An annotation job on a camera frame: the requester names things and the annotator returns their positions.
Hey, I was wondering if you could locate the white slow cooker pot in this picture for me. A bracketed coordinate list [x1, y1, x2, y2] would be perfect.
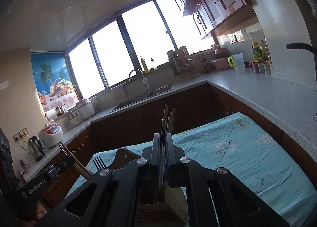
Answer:
[76, 99, 96, 121]

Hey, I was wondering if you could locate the yellow dish soap bottle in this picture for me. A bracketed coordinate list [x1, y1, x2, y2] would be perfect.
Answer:
[141, 58, 150, 74]

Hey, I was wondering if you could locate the white red rice cooker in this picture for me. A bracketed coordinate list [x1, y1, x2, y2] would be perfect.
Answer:
[38, 124, 63, 149]

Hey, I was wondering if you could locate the person's left hand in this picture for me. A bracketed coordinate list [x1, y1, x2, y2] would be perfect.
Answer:
[21, 202, 47, 227]

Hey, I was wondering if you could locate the teal floral tablecloth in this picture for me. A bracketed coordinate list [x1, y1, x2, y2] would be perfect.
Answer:
[65, 113, 317, 227]

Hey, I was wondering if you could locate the steel fork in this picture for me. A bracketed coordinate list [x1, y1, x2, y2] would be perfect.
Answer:
[93, 156, 107, 171]

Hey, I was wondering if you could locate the yellow green drink bottle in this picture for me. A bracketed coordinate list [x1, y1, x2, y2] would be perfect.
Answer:
[252, 42, 262, 62]

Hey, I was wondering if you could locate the dish drying rack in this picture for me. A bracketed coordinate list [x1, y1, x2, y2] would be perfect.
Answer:
[167, 46, 198, 77]

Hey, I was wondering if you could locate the wall power socket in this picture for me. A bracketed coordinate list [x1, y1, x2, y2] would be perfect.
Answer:
[13, 128, 29, 142]

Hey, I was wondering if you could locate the chrome sink faucet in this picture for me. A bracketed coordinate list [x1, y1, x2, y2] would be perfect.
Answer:
[128, 68, 152, 93]

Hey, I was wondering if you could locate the fruit beach poster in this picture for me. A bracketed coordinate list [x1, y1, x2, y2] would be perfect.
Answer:
[31, 52, 78, 112]

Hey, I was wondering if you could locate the steel kitchen sink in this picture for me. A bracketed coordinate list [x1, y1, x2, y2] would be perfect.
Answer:
[109, 84, 173, 114]

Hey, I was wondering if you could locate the white jug green handle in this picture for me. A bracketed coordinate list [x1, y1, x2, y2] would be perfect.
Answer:
[228, 53, 245, 72]

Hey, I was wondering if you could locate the pink plastic basin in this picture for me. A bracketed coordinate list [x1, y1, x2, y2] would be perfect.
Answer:
[210, 48, 230, 70]

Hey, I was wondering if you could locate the brown wooden utensil holder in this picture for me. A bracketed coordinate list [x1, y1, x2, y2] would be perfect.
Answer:
[108, 148, 188, 226]

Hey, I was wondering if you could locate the stainless electric kettle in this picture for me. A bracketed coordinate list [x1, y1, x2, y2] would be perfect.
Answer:
[27, 136, 45, 162]

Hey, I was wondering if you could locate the black frying pan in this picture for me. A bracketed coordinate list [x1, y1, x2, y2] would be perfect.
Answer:
[286, 43, 317, 55]

